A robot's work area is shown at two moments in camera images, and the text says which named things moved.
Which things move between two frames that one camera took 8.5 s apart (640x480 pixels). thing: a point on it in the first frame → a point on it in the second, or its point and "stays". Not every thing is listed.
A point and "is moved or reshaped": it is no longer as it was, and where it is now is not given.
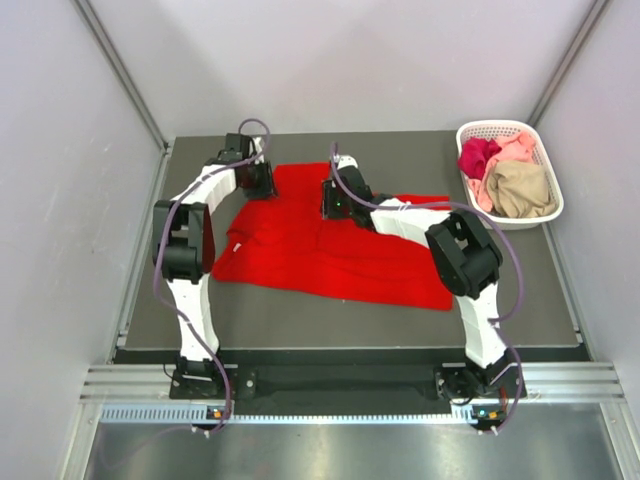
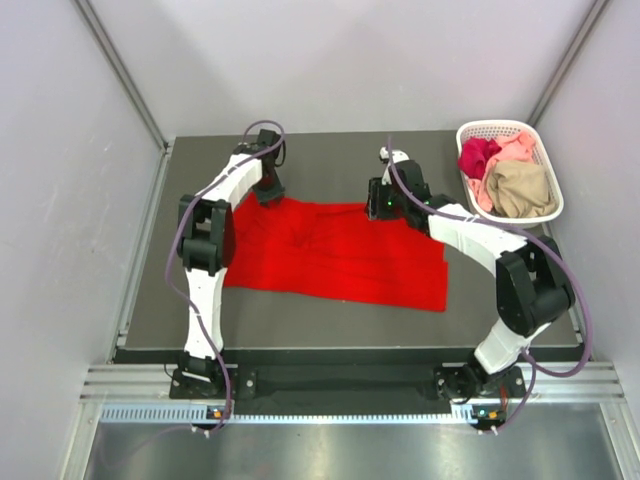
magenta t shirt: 473,154 stays
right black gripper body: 335,205 → 385,205
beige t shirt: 520,189 stays
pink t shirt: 520,146 stays
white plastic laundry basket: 508,174 stays
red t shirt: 284,240 is moved or reshaped
